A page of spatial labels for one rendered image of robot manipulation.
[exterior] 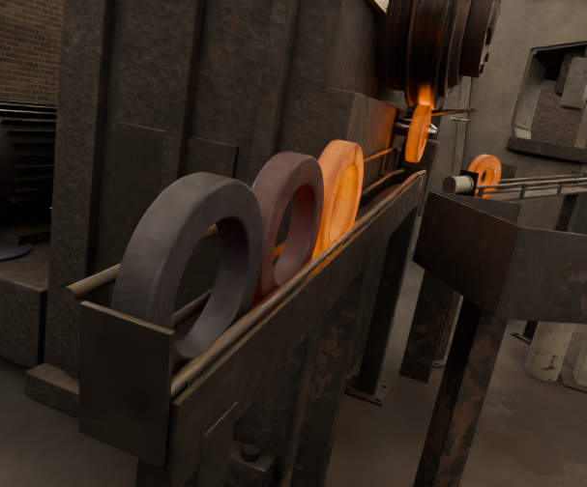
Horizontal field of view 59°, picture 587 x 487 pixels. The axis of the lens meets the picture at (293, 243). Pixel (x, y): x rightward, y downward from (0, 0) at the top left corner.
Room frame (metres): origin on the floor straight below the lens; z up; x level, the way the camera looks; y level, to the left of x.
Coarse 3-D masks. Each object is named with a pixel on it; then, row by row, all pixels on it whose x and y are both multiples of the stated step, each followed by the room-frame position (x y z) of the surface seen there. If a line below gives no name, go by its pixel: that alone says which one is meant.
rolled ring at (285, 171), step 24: (264, 168) 0.53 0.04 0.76; (288, 168) 0.53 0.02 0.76; (312, 168) 0.59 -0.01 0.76; (264, 192) 0.51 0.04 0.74; (288, 192) 0.53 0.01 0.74; (312, 192) 0.61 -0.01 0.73; (264, 216) 0.50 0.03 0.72; (312, 216) 0.63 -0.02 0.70; (264, 240) 0.49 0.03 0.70; (288, 240) 0.64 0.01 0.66; (312, 240) 0.64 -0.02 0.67; (264, 264) 0.50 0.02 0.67; (288, 264) 0.61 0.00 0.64; (264, 288) 0.51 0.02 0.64
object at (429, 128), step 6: (396, 120) 1.44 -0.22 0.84; (402, 120) 1.44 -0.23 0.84; (408, 120) 1.44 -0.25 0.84; (396, 126) 1.44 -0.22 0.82; (402, 126) 1.43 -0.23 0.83; (408, 126) 1.43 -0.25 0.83; (426, 126) 1.42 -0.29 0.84; (432, 126) 1.42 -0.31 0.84; (396, 132) 1.44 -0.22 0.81; (402, 132) 1.43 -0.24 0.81; (426, 132) 1.41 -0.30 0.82; (432, 132) 1.41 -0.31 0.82; (426, 138) 1.42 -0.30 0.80; (432, 138) 1.43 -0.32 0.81
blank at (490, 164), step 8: (480, 160) 1.80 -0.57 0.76; (488, 160) 1.81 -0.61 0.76; (496, 160) 1.84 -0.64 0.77; (472, 168) 1.79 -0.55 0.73; (480, 168) 1.79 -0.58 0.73; (488, 168) 1.83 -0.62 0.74; (496, 168) 1.84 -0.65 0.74; (480, 176) 1.80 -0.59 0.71; (488, 176) 1.86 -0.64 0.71; (496, 176) 1.85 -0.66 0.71; (480, 184) 1.80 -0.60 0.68; (488, 184) 1.84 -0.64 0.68; (496, 184) 1.86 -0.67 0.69
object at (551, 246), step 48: (432, 192) 0.95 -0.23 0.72; (432, 240) 0.91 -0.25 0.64; (480, 240) 0.79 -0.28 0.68; (528, 240) 0.72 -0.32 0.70; (576, 240) 0.74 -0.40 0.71; (480, 288) 0.76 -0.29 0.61; (528, 288) 0.72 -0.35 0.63; (576, 288) 0.75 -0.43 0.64; (480, 336) 0.86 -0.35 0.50; (480, 384) 0.86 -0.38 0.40; (432, 432) 0.89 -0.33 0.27; (432, 480) 0.86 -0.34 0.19
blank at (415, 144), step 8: (424, 104) 1.43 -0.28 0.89; (416, 112) 1.39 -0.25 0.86; (424, 112) 1.39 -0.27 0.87; (416, 120) 1.37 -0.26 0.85; (424, 120) 1.37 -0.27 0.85; (416, 128) 1.37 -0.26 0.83; (424, 128) 1.39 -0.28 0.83; (408, 136) 1.37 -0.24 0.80; (416, 136) 1.36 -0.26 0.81; (408, 144) 1.38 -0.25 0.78; (416, 144) 1.37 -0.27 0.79; (424, 144) 1.47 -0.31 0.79; (408, 152) 1.39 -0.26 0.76; (416, 152) 1.38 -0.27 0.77; (408, 160) 1.42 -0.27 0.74; (416, 160) 1.41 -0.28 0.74
